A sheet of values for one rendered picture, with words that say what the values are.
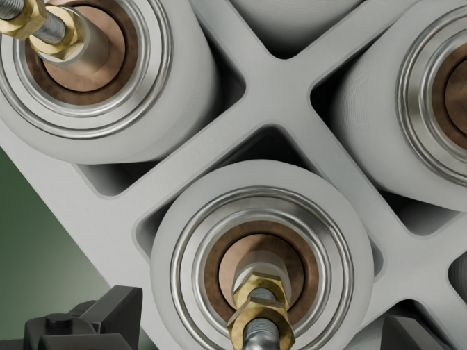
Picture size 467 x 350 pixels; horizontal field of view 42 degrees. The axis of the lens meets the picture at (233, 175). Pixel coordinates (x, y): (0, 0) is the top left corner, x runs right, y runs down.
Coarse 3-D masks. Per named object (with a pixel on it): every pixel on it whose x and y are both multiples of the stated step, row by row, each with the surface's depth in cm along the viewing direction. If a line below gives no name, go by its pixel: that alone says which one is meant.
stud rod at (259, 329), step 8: (264, 288) 21; (248, 296) 21; (256, 296) 20; (264, 296) 20; (272, 296) 20; (256, 320) 17; (264, 320) 17; (248, 328) 16; (256, 328) 16; (264, 328) 16; (272, 328) 16; (248, 336) 16; (256, 336) 16; (264, 336) 16; (272, 336) 16; (248, 344) 16; (256, 344) 16; (264, 344) 16; (272, 344) 16
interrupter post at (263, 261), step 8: (248, 256) 24; (256, 256) 24; (264, 256) 24; (272, 256) 24; (240, 264) 24; (248, 264) 23; (256, 264) 22; (264, 264) 22; (272, 264) 22; (280, 264) 23; (240, 272) 22; (248, 272) 22; (264, 272) 22; (272, 272) 22; (280, 272) 22; (240, 280) 22; (288, 280) 22; (232, 288) 22; (288, 288) 22; (232, 296) 22; (288, 296) 22
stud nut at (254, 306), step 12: (252, 300) 17; (264, 300) 18; (240, 312) 17; (252, 312) 17; (264, 312) 17; (276, 312) 17; (228, 324) 17; (240, 324) 17; (276, 324) 17; (288, 324) 17; (240, 336) 17; (288, 336) 17; (240, 348) 17; (288, 348) 17
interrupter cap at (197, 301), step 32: (256, 192) 25; (288, 192) 25; (192, 224) 25; (224, 224) 25; (256, 224) 25; (288, 224) 25; (320, 224) 25; (192, 256) 25; (224, 256) 25; (288, 256) 25; (320, 256) 25; (192, 288) 25; (224, 288) 25; (320, 288) 25; (352, 288) 25; (192, 320) 25; (224, 320) 25; (320, 320) 25
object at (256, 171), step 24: (240, 168) 26; (264, 168) 26; (288, 168) 26; (192, 192) 26; (216, 192) 25; (312, 192) 25; (336, 192) 26; (168, 216) 26; (336, 216) 25; (168, 240) 26; (360, 240) 25; (168, 264) 25; (360, 264) 25; (168, 288) 25; (360, 288) 25; (168, 312) 26; (360, 312) 25; (336, 336) 25
